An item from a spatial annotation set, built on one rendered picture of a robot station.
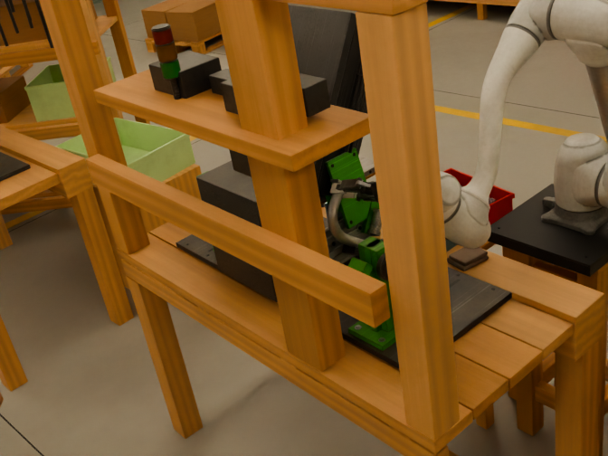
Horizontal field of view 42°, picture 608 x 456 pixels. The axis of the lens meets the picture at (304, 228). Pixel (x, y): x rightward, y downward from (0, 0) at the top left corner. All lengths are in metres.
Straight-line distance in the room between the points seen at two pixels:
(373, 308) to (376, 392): 0.39
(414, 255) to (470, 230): 0.50
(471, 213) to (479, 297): 0.32
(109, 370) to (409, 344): 2.32
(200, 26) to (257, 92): 6.58
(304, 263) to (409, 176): 0.41
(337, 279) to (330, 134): 0.32
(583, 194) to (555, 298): 0.40
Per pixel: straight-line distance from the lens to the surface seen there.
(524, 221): 2.64
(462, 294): 2.28
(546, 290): 2.29
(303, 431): 3.24
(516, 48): 2.09
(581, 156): 2.49
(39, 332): 4.31
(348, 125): 1.77
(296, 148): 1.69
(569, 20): 2.05
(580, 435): 2.52
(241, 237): 1.97
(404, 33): 1.40
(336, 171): 2.27
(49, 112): 4.97
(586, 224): 2.58
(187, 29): 8.35
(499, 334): 2.16
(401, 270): 1.62
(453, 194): 1.93
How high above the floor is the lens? 2.20
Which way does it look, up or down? 29 degrees down
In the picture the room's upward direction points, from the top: 10 degrees counter-clockwise
